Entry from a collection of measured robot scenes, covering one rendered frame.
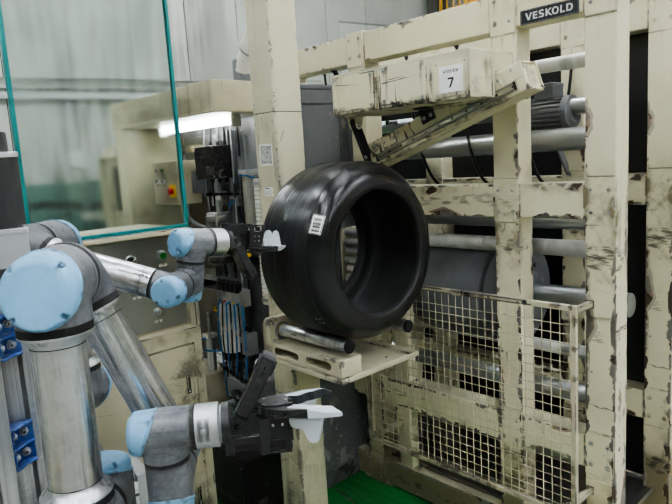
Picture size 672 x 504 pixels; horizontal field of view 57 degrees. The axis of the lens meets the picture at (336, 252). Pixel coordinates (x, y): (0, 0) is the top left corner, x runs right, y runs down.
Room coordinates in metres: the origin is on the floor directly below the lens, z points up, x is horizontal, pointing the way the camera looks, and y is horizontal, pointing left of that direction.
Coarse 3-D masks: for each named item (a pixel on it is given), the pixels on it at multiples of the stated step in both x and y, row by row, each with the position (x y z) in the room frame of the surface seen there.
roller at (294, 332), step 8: (280, 328) 2.07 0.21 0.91; (288, 328) 2.04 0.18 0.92; (296, 328) 2.02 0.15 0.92; (304, 328) 2.01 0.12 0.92; (288, 336) 2.04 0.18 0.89; (296, 336) 2.00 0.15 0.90; (304, 336) 1.97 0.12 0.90; (312, 336) 1.95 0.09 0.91; (320, 336) 1.92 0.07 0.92; (328, 336) 1.90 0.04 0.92; (336, 336) 1.89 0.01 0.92; (320, 344) 1.92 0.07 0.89; (328, 344) 1.89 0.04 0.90; (336, 344) 1.86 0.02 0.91; (344, 344) 1.83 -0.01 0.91; (352, 344) 1.85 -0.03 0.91; (344, 352) 1.84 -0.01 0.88
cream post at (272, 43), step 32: (256, 0) 2.19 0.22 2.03; (288, 0) 2.22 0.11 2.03; (256, 32) 2.20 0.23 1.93; (288, 32) 2.21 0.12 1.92; (256, 64) 2.21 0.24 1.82; (288, 64) 2.20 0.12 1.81; (256, 96) 2.22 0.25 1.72; (288, 96) 2.20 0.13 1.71; (256, 128) 2.23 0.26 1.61; (288, 128) 2.19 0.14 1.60; (288, 160) 2.18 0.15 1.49; (288, 384) 2.18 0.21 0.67; (320, 448) 2.22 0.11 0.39; (288, 480) 2.21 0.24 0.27; (320, 480) 2.21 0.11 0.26
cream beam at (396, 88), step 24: (360, 72) 2.21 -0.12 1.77; (384, 72) 2.12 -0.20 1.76; (408, 72) 2.04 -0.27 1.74; (432, 72) 1.98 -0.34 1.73; (480, 72) 1.91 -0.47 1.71; (336, 96) 2.30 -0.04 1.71; (360, 96) 2.21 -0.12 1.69; (384, 96) 2.13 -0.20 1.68; (408, 96) 2.05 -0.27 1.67; (432, 96) 1.98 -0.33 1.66; (456, 96) 1.91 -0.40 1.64; (480, 96) 1.91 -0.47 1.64
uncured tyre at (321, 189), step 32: (288, 192) 1.93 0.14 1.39; (320, 192) 1.83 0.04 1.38; (352, 192) 1.85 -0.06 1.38; (384, 192) 2.18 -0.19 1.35; (288, 224) 1.84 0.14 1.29; (384, 224) 2.27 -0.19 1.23; (416, 224) 2.06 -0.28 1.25; (288, 256) 1.81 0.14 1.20; (320, 256) 1.76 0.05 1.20; (384, 256) 2.27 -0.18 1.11; (416, 256) 2.07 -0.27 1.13; (288, 288) 1.83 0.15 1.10; (320, 288) 1.77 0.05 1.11; (352, 288) 2.21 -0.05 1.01; (384, 288) 2.20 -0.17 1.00; (416, 288) 2.03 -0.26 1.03; (352, 320) 1.83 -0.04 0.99; (384, 320) 1.92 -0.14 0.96
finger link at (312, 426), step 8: (296, 408) 0.95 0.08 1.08; (304, 408) 0.95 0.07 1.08; (312, 408) 0.95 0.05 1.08; (320, 408) 0.95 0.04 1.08; (328, 408) 0.95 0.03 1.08; (312, 416) 0.94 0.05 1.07; (320, 416) 0.94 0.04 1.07; (328, 416) 0.94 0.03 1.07; (336, 416) 0.94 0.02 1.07; (296, 424) 0.96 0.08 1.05; (304, 424) 0.95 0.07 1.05; (312, 424) 0.95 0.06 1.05; (320, 424) 0.94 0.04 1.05; (312, 432) 0.95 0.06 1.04; (320, 432) 0.94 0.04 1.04; (312, 440) 0.95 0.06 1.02
